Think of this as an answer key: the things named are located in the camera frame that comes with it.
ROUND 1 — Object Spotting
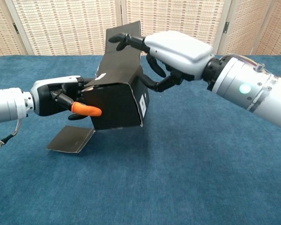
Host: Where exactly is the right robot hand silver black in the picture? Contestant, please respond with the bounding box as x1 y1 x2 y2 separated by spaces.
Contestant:
108 30 215 93

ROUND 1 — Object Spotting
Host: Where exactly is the left robot hand orange thumb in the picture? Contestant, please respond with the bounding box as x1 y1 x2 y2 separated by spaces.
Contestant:
30 75 103 120

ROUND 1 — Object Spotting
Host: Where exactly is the black cardboard box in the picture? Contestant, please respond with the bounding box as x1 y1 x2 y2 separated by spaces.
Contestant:
46 20 151 154

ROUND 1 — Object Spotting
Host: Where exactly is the woven bamboo folding screen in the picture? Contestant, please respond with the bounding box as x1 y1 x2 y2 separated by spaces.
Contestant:
0 0 281 60

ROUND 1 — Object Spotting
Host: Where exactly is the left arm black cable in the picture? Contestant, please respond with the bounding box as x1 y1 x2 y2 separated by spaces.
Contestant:
0 118 23 157

